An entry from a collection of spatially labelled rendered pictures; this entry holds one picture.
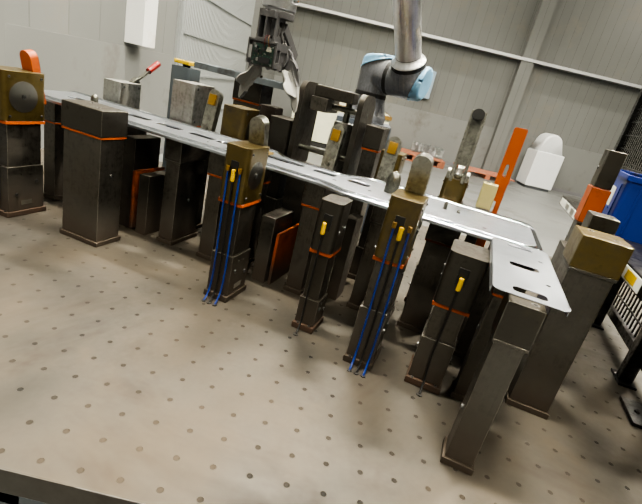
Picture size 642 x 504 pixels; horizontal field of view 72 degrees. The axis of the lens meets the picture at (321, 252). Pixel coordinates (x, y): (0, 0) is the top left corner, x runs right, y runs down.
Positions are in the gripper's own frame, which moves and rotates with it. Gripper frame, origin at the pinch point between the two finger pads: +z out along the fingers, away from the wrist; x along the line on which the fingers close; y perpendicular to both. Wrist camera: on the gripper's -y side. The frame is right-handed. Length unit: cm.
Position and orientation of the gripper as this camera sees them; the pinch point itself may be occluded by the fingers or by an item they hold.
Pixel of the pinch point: (267, 106)
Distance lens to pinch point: 111.9
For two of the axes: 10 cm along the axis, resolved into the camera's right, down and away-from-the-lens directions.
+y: -3.6, 2.9, -8.9
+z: -2.1, 9.0, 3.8
